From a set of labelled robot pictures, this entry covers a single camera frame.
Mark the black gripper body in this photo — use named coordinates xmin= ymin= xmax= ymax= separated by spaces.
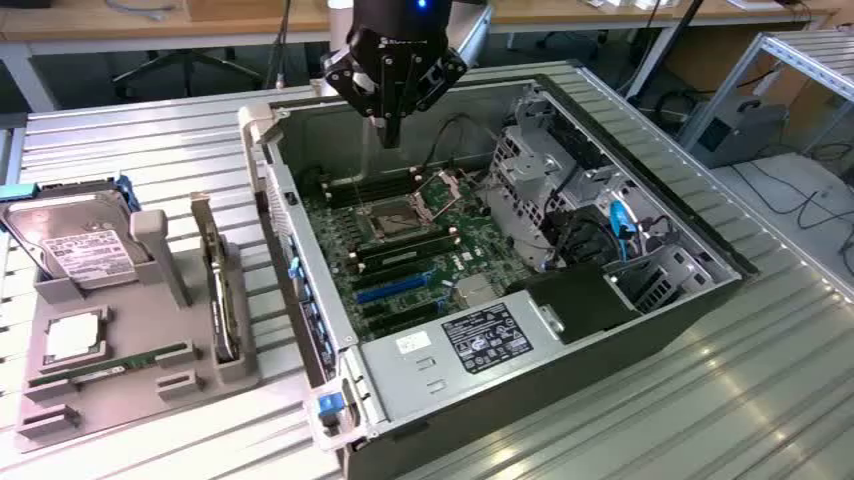
xmin=346 ymin=0 xmax=455 ymax=121

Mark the graphics card with silver bracket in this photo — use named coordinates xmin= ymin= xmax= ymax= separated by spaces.
xmin=189 ymin=192 xmax=243 ymax=362

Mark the black RAM slot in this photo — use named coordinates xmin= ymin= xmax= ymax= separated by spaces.
xmin=353 ymin=232 xmax=459 ymax=263
xmin=318 ymin=167 xmax=414 ymax=190
xmin=325 ymin=178 xmax=421 ymax=202
xmin=350 ymin=227 xmax=455 ymax=257
xmin=329 ymin=184 xmax=423 ymax=208
xmin=322 ymin=173 xmax=417 ymax=196

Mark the silver metal drive cage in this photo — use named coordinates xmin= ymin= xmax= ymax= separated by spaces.
xmin=481 ymin=82 xmax=646 ymax=275

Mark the black office chair base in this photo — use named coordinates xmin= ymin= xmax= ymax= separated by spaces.
xmin=506 ymin=29 xmax=610 ymax=57
xmin=110 ymin=47 xmax=266 ymax=99

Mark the thin socket locking lever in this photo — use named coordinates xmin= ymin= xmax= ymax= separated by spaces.
xmin=350 ymin=167 xmax=369 ymax=217

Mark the open metal socket cover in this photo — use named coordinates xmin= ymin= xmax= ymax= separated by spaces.
xmin=410 ymin=169 xmax=462 ymax=221

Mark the CPU socket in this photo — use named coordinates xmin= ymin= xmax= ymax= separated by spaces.
xmin=359 ymin=197 xmax=429 ymax=246

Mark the green motherboard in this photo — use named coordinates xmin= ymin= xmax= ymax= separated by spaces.
xmin=297 ymin=167 xmax=536 ymax=341

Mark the green RAM stick with label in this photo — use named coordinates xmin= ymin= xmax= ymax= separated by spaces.
xmin=359 ymin=239 xmax=463 ymax=274

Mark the long black expansion slot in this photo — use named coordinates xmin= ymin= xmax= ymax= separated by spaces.
xmin=366 ymin=308 xmax=447 ymax=335
xmin=363 ymin=298 xmax=443 ymax=325
xmin=349 ymin=266 xmax=430 ymax=294

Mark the silver chipset heatsink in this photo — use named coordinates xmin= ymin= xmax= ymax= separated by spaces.
xmin=457 ymin=278 xmax=501 ymax=307

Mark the blue expansion slot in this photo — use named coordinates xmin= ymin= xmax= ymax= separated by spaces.
xmin=355 ymin=277 xmax=437 ymax=306

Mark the black plastic cover box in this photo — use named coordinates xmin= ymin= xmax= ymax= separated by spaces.
xmin=505 ymin=263 xmax=644 ymax=347

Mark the silver hard disk drive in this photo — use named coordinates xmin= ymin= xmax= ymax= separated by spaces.
xmin=0 ymin=192 xmax=153 ymax=291

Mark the silver vented disk bay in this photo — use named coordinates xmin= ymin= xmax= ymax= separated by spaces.
xmin=604 ymin=241 xmax=744 ymax=317

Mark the aluminium slat side table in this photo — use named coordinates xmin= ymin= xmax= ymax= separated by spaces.
xmin=674 ymin=28 xmax=854 ymax=164

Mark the grey parts rack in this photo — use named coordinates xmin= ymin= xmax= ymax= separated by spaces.
xmin=12 ymin=209 xmax=266 ymax=454

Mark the silver power supply unit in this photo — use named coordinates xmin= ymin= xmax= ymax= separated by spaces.
xmin=357 ymin=288 xmax=570 ymax=426

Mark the silver CPU chip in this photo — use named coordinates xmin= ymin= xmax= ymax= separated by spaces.
xmin=43 ymin=314 xmax=109 ymax=361

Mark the black open PC case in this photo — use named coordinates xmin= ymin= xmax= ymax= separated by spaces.
xmin=237 ymin=72 xmax=762 ymax=480

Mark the black looped cable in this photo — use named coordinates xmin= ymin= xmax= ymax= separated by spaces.
xmin=423 ymin=114 xmax=502 ymax=174

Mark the thin cable with connector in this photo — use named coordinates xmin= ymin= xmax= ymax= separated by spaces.
xmin=270 ymin=0 xmax=295 ymax=91

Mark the light blue network cable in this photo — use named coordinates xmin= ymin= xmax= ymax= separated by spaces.
xmin=105 ymin=0 xmax=181 ymax=22

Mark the black coiled cable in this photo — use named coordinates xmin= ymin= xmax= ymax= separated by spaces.
xmin=657 ymin=88 xmax=702 ymax=126

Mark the thick black diagonal cable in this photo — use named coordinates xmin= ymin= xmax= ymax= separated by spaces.
xmin=624 ymin=0 xmax=706 ymax=99

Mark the black wire bundle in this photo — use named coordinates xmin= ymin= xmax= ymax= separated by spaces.
xmin=540 ymin=194 xmax=626 ymax=269

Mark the blue disk wire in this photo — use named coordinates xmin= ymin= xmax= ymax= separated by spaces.
xmin=608 ymin=198 xmax=637 ymax=262

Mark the grey box device with handle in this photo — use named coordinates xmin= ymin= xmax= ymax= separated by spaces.
xmin=685 ymin=98 xmax=794 ymax=170

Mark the black floor cable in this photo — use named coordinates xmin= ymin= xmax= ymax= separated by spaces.
xmin=730 ymin=159 xmax=854 ymax=232

